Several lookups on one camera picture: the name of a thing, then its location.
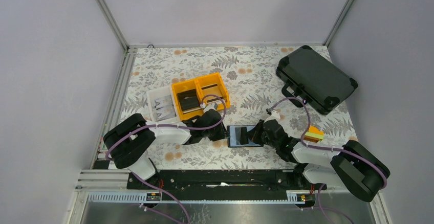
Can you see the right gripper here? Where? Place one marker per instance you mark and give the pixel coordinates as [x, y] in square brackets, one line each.
[254, 134]

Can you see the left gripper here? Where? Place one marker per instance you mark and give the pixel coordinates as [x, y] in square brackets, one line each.
[222, 133]

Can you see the black leather card holder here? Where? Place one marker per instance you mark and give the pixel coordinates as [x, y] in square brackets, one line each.
[238, 136]

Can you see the orange bin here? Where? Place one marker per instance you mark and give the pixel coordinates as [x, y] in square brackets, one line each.
[214, 78]
[184, 86]

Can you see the white plastic bin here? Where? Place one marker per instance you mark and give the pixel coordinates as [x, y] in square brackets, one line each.
[156, 93]

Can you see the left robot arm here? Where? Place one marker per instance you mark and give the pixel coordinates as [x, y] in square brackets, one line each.
[127, 142]

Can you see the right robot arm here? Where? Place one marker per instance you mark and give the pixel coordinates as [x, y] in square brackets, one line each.
[351, 166]

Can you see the floral table mat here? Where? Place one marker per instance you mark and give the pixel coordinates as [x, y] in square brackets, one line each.
[250, 79]

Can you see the small orange object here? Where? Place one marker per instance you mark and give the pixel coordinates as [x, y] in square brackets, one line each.
[314, 135]

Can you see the black hard case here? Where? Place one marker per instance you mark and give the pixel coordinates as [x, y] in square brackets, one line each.
[310, 78]

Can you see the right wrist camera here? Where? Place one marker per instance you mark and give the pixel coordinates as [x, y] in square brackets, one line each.
[273, 115]

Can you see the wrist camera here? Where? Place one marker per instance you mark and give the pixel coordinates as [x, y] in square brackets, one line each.
[273, 115]
[209, 106]

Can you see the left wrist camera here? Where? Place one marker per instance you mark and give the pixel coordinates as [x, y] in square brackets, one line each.
[209, 106]

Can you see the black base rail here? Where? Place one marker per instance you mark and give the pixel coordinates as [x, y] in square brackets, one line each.
[216, 181]

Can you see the white slotted cable duct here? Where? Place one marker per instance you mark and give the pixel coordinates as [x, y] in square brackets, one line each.
[153, 197]

